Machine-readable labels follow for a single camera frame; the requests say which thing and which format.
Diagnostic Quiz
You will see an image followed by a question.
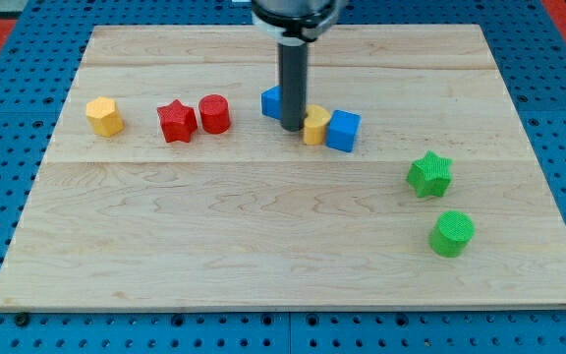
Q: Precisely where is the yellow hexagon block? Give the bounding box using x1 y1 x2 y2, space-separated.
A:
85 96 124 137

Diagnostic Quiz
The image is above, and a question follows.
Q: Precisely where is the red cylinder block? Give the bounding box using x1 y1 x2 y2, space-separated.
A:
198 94 231 134

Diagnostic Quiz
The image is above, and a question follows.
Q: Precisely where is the green star block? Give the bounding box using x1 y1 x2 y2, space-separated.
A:
406 150 453 198

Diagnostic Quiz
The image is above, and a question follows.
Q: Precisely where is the blue cube block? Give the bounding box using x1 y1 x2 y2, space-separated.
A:
325 110 361 152

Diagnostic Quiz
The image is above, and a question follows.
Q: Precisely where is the yellow heart block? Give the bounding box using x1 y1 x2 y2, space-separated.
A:
303 104 331 146

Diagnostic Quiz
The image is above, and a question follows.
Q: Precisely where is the wooden board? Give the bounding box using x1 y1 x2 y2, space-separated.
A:
0 25 566 313

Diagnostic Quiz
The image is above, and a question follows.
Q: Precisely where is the green cylinder block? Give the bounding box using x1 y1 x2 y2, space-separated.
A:
429 210 476 258

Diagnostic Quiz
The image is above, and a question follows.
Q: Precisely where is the blue block behind rod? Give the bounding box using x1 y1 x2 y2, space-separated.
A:
260 86 281 120

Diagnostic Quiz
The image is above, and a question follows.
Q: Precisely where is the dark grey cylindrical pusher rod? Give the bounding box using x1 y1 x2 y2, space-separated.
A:
277 38 309 132

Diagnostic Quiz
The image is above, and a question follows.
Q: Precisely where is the red star block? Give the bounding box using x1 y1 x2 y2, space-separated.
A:
156 99 198 143

